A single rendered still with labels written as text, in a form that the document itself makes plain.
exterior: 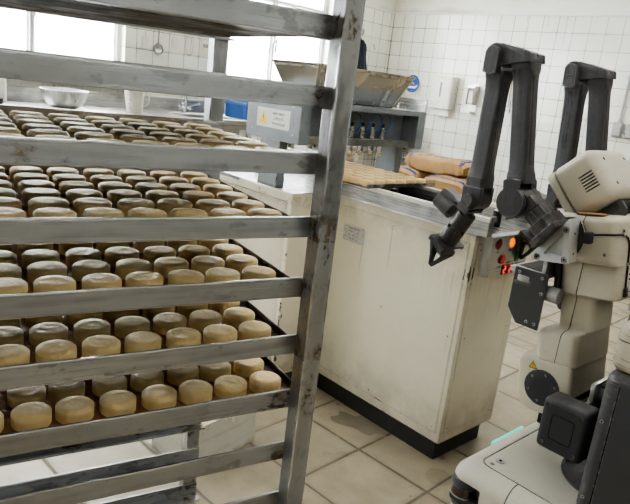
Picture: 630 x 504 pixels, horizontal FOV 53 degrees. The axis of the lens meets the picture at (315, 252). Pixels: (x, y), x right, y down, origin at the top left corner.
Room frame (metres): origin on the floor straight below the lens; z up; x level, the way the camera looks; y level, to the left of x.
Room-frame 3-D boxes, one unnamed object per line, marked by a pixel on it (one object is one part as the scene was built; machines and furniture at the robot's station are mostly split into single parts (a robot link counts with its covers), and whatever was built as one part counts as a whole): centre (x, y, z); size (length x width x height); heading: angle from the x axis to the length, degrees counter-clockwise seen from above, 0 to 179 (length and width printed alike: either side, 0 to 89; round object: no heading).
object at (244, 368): (0.97, 0.09, 0.78); 0.05 x 0.05 x 0.02
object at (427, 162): (6.26, -1.15, 0.62); 0.72 x 0.42 x 0.17; 53
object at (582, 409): (1.64, -0.74, 0.45); 0.28 x 0.27 x 0.25; 134
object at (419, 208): (2.69, 0.14, 0.87); 2.01 x 0.03 x 0.07; 43
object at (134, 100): (4.75, 1.44, 0.98); 0.20 x 0.14 x 0.20; 87
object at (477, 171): (1.75, -0.43, 1.18); 0.11 x 0.06 x 0.43; 134
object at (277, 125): (2.71, -0.04, 1.01); 0.72 x 0.33 x 0.34; 133
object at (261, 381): (0.92, 0.05, 0.78); 0.05 x 0.05 x 0.02
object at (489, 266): (2.08, -0.64, 0.77); 0.24 x 0.04 x 0.14; 133
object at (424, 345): (2.34, -0.39, 0.45); 0.70 x 0.34 x 0.90; 43
